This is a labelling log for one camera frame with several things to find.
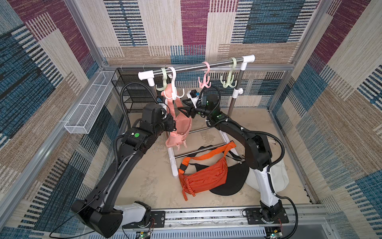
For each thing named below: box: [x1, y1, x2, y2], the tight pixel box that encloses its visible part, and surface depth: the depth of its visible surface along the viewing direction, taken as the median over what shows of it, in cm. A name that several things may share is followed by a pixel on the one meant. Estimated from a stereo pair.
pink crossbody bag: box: [161, 83, 192, 149], surface depth 83 cm
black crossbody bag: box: [188, 144, 250, 197], surface depth 85 cm
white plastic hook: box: [163, 66, 186, 101], surface depth 60 cm
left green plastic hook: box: [155, 67, 168, 91], surface depth 56 cm
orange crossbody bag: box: [178, 140, 237, 202], surface depth 81 cm
